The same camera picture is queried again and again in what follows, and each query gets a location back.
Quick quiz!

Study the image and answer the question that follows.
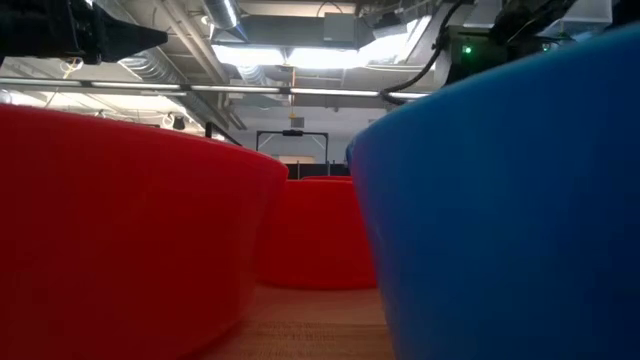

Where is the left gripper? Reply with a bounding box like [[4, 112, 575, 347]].
[[0, 0, 169, 65]]

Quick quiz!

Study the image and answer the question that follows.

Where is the blue plastic mini bowl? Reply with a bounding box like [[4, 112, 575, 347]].
[[346, 22, 640, 360]]

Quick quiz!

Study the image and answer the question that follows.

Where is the long ceiling light strip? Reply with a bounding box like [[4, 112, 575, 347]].
[[0, 77, 431, 100]]

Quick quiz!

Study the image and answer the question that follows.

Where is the wooden shelf with black brackets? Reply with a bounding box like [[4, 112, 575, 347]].
[[203, 121, 244, 148]]

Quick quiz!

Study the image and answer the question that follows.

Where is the bright ceiling light panel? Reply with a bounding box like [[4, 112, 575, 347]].
[[212, 43, 361, 70]]

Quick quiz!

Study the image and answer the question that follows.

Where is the grey ceiling unit box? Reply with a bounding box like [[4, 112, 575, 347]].
[[322, 12, 361, 44]]

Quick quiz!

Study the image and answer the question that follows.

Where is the ribbed silver air duct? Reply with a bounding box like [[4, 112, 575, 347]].
[[119, 47, 176, 86]]

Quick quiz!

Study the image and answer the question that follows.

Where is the yellow ceiling cable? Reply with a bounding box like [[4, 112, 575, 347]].
[[59, 57, 86, 76]]

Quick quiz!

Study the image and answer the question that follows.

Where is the round silver air duct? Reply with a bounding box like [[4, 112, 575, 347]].
[[202, 0, 249, 41]]

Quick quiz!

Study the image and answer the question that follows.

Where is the distant black gantry frame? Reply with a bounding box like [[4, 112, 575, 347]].
[[255, 129, 330, 166]]

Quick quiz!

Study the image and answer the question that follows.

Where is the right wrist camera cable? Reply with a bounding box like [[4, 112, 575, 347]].
[[379, 0, 464, 106]]

